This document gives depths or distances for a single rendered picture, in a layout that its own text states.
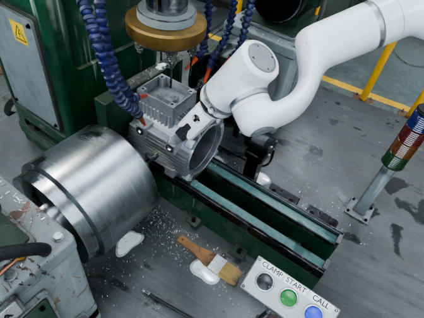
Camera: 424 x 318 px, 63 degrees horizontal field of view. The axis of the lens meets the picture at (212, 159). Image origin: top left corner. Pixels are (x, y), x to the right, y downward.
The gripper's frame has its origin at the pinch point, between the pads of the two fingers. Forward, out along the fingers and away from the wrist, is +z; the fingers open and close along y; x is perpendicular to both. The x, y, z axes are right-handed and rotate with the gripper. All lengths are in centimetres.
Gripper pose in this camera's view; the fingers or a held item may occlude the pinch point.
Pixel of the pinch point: (183, 132)
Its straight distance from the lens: 86.4
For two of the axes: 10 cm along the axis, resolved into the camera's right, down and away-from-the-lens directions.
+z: -5.0, 3.6, 7.9
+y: 5.7, -5.4, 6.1
